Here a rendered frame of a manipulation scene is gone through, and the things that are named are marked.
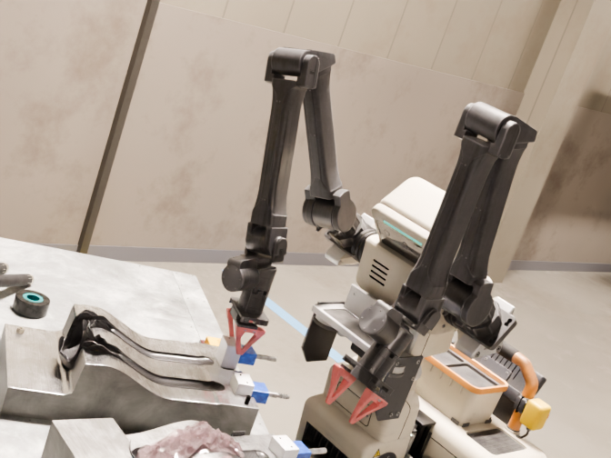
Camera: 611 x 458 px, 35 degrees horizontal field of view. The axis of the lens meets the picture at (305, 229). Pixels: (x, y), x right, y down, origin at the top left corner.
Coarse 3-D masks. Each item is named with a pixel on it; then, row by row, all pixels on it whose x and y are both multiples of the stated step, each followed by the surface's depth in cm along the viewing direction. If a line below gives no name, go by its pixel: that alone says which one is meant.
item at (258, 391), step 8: (232, 376) 206; (240, 376) 205; (248, 376) 206; (232, 384) 205; (240, 384) 202; (248, 384) 203; (256, 384) 207; (264, 384) 208; (240, 392) 203; (248, 392) 203; (256, 392) 204; (264, 392) 205; (272, 392) 208; (256, 400) 205; (264, 400) 205
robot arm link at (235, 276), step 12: (276, 240) 205; (252, 252) 211; (276, 252) 205; (228, 264) 202; (240, 264) 200; (252, 264) 204; (228, 276) 202; (240, 276) 200; (252, 276) 203; (228, 288) 202; (240, 288) 201; (252, 288) 205
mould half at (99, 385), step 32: (0, 352) 202; (32, 352) 197; (96, 352) 190; (128, 352) 200; (192, 352) 215; (0, 384) 192; (32, 384) 185; (64, 384) 189; (96, 384) 187; (128, 384) 189; (224, 384) 205; (32, 416) 186; (64, 416) 188; (96, 416) 190; (128, 416) 192; (160, 416) 194; (192, 416) 196; (224, 416) 198
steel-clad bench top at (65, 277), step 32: (0, 256) 250; (32, 256) 257; (64, 256) 264; (96, 256) 272; (0, 288) 233; (32, 288) 239; (64, 288) 245; (96, 288) 252; (128, 288) 259; (160, 288) 266; (192, 288) 273; (0, 320) 218; (32, 320) 223; (64, 320) 229; (128, 320) 240; (160, 320) 246; (192, 320) 253; (0, 416) 183; (256, 416) 216; (0, 448) 174; (32, 448) 177
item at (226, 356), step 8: (224, 336) 214; (232, 336) 216; (224, 344) 213; (232, 344) 212; (216, 352) 216; (224, 352) 212; (232, 352) 211; (248, 352) 214; (224, 360) 212; (232, 360) 212; (240, 360) 213; (248, 360) 214; (264, 360) 217; (272, 360) 218; (232, 368) 213
